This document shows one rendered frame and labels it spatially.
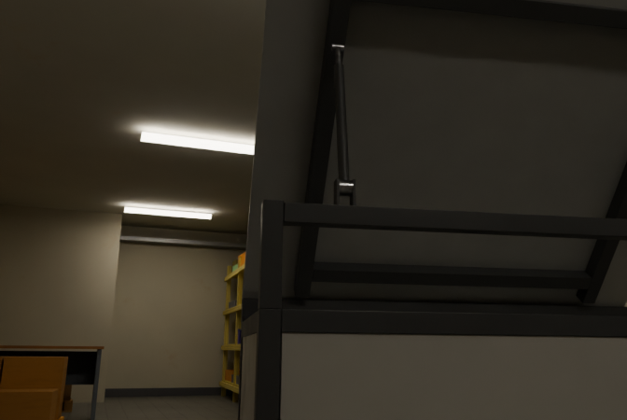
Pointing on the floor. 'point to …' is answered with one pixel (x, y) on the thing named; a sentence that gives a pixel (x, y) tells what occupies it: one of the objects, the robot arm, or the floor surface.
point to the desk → (89, 365)
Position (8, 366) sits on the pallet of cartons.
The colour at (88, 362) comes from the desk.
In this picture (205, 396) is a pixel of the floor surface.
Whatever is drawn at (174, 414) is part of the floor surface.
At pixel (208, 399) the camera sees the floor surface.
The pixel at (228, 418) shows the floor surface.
